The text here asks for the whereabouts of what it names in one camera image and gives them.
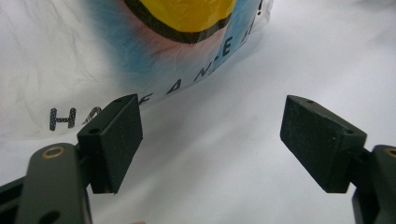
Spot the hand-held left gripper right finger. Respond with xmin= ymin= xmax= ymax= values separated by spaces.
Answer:
xmin=279 ymin=94 xmax=368 ymax=194

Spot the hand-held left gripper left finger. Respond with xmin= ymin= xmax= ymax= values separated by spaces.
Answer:
xmin=77 ymin=93 xmax=145 ymax=195

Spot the clear printed plastic bag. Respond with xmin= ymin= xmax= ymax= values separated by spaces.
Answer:
xmin=0 ymin=0 xmax=276 ymax=142

